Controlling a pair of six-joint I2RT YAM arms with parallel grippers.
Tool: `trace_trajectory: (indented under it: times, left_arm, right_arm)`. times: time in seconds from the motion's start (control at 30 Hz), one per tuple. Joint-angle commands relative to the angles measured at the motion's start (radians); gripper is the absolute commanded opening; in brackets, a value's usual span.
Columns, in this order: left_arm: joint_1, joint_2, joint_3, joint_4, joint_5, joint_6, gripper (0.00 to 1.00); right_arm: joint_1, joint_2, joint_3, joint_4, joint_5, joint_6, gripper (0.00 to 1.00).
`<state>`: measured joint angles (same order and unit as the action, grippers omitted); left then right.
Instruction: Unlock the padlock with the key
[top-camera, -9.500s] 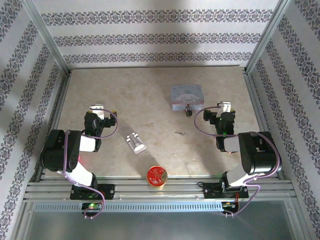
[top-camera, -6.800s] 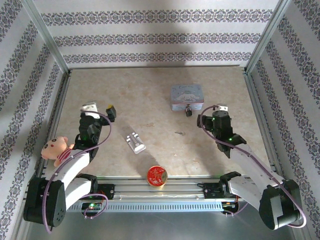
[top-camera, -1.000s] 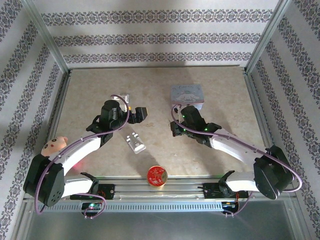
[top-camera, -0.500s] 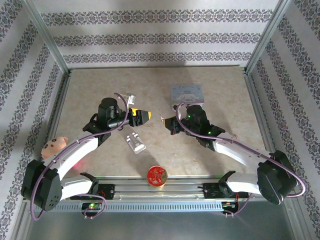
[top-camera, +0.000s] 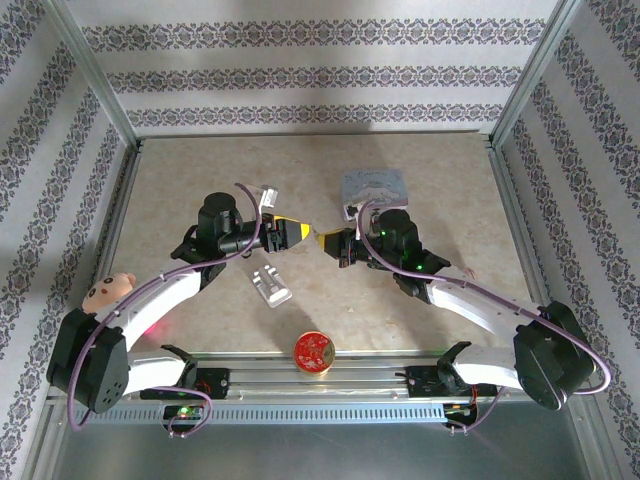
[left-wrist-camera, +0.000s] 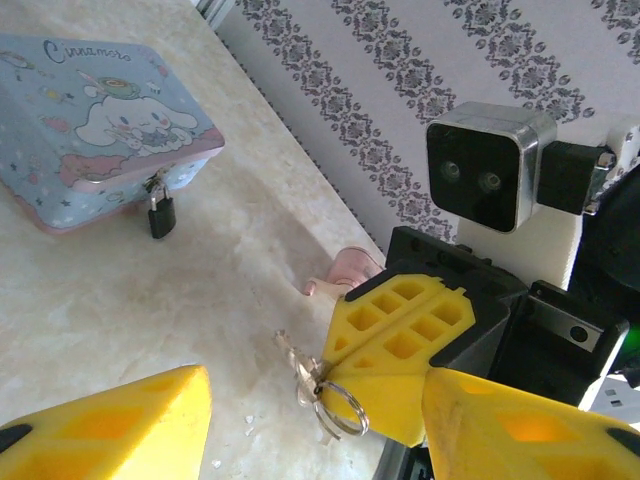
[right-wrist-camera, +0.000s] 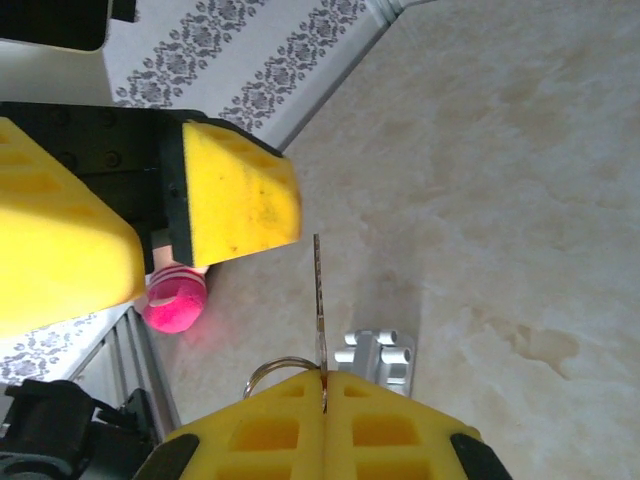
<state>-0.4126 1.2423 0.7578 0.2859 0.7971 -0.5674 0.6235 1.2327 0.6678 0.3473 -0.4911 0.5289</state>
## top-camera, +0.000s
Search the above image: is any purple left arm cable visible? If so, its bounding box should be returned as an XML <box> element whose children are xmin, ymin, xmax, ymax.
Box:
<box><xmin>67</xmin><ymin>182</ymin><xmax>264</xmax><ymax>440</ymax></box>

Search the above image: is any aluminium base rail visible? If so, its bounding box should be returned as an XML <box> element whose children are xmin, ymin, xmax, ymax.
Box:
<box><xmin>47</xmin><ymin>348</ymin><xmax>589</xmax><ymax>404</ymax></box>

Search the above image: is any pink plush doll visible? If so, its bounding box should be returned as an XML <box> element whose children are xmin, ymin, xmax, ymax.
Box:
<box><xmin>81</xmin><ymin>271</ymin><xmax>139</xmax><ymax>315</ymax></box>

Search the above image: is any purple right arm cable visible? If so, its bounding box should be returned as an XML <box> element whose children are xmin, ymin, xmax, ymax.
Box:
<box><xmin>357</xmin><ymin>199</ymin><xmax>612</xmax><ymax>437</ymax></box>

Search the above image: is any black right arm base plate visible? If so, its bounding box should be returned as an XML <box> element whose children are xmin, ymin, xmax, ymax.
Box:
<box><xmin>407</xmin><ymin>367</ymin><xmax>499</xmax><ymax>401</ymax></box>

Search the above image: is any grey slotted cable duct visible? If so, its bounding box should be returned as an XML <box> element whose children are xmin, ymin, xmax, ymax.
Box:
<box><xmin>64</xmin><ymin>403</ymin><xmax>447</xmax><ymax>426</ymax></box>

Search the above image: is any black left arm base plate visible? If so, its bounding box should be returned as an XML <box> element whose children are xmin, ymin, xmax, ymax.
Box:
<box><xmin>139</xmin><ymin>367</ymin><xmax>231</xmax><ymax>401</ymax></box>

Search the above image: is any aluminium frame post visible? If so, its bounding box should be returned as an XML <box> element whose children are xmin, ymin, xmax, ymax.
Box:
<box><xmin>44</xmin><ymin>0</ymin><xmax>142</xmax><ymax>149</ymax></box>
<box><xmin>490</xmin><ymin>0</ymin><xmax>591</xmax><ymax>149</ymax></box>

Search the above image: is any aluminium frame cross rail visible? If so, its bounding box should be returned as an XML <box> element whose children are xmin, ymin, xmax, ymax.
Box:
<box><xmin>137</xmin><ymin>130</ymin><xmax>494</xmax><ymax>142</ymax></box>

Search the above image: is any circuit board with green light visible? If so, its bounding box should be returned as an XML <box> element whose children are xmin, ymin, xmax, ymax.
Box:
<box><xmin>163</xmin><ymin>404</ymin><xmax>204</xmax><ymax>421</ymax></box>

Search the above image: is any aluminium frame side rail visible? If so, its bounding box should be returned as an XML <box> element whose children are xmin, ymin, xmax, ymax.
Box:
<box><xmin>64</xmin><ymin>139</ymin><xmax>146</xmax><ymax>361</ymax></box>
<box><xmin>487</xmin><ymin>139</ymin><xmax>571</xmax><ymax>361</ymax></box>

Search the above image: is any round red gold tin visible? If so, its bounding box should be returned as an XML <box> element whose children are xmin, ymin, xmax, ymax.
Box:
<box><xmin>292</xmin><ymin>329</ymin><xmax>335</xmax><ymax>377</ymax></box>

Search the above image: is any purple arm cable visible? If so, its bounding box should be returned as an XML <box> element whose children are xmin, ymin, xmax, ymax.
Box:
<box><xmin>67</xmin><ymin>182</ymin><xmax>264</xmax><ymax>440</ymax></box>
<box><xmin>357</xmin><ymin>199</ymin><xmax>612</xmax><ymax>437</ymax></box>

